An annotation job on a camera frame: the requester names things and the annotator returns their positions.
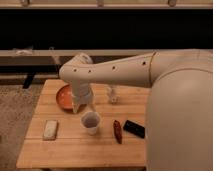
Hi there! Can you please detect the wooden table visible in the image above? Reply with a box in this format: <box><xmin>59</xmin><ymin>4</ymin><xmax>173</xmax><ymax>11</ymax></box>
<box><xmin>17</xmin><ymin>79</ymin><xmax>149</xmax><ymax>169</ymax></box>

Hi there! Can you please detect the red chip bag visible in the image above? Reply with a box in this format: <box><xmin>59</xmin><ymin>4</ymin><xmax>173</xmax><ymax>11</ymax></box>
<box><xmin>113</xmin><ymin>120</ymin><xmax>122</xmax><ymax>144</ymax></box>

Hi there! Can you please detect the white wrapped snack bar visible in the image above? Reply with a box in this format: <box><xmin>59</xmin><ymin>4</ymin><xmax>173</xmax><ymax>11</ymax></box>
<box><xmin>43</xmin><ymin>120</ymin><xmax>58</xmax><ymax>141</ymax></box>

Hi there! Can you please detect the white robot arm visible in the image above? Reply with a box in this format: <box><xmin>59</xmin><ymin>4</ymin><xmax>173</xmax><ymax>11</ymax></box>
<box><xmin>59</xmin><ymin>49</ymin><xmax>213</xmax><ymax>171</ymax></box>

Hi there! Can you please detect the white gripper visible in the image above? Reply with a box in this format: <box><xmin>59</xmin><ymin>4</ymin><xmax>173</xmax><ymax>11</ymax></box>
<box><xmin>71</xmin><ymin>83</ymin><xmax>96</xmax><ymax>114</ymax></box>

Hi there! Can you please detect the black rectangular remote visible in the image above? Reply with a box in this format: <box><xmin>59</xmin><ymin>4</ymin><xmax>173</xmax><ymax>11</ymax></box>
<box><xmin>123</xmin><ymin>120</ymin><xmax>145</xmax><ymax>138</ymax></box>

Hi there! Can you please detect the orange plate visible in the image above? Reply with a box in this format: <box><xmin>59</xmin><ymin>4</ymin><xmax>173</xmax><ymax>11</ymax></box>
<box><xmin>56</xmin><ymin>84</ymin><xmax>74</xmax><ymax>111</ymax></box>

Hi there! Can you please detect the white plastic cup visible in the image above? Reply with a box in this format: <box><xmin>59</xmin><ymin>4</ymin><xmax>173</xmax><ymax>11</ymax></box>
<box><xmin>81</xmin><ymin>111</ymin><xmax>101</xmax><ymax>135</ymax></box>

